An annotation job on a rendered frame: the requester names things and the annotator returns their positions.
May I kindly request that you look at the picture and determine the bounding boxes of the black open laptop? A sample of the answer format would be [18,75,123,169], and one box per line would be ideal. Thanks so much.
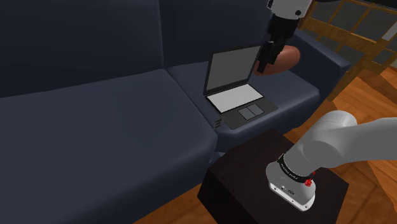
[203,45,279,130]

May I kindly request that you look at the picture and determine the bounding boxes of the brown oval ball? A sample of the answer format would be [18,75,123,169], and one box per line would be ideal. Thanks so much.
[253,45,301,76]

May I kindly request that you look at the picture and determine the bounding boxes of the wooden frame shelf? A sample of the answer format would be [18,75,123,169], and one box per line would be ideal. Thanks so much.
[298,0,397,102]

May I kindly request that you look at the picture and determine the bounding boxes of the dark blue sofa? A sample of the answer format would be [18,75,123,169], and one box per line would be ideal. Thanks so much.
[0,0,352,224]

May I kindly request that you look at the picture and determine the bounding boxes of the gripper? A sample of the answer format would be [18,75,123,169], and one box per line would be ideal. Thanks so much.
[256,13,299,74]

